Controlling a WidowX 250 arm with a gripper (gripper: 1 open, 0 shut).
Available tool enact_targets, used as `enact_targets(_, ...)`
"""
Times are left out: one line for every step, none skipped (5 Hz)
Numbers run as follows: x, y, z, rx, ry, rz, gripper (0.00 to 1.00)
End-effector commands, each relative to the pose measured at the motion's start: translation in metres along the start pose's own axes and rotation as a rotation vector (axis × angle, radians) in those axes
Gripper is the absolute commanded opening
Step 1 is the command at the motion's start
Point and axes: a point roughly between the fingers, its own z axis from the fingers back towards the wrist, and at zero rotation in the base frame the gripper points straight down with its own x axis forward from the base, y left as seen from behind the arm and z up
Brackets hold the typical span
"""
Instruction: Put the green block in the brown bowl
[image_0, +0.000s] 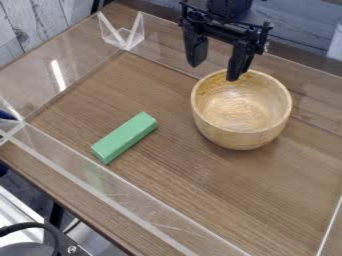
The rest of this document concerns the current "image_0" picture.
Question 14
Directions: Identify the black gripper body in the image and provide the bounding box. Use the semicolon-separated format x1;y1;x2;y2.
179;0;273;55

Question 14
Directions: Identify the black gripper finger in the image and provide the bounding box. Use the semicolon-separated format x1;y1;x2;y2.
181;23;208;67
225;40;255;81

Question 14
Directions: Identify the green rectangular block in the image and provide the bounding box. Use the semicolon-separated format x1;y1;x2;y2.
90;112;157;164

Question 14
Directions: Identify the light wooden bowl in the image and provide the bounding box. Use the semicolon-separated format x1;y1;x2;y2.
191;70;292;150

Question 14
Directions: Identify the blue object at left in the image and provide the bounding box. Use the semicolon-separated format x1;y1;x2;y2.
0;109;17;120

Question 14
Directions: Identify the clear acrylic corner bracket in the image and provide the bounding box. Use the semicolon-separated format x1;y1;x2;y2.
97;12;144;51

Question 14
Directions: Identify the black metal bracket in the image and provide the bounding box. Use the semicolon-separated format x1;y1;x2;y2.
45;203;90;256

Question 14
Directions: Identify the black cable loop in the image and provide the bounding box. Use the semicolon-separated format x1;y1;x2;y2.
0;222;61;256

